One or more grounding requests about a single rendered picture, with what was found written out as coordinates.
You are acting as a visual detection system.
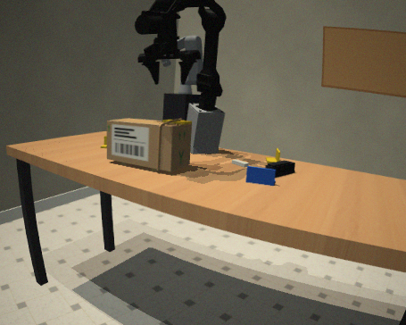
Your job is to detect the dark blue flat panel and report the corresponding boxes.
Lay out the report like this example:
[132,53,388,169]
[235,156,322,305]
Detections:
[245,166,276,186]

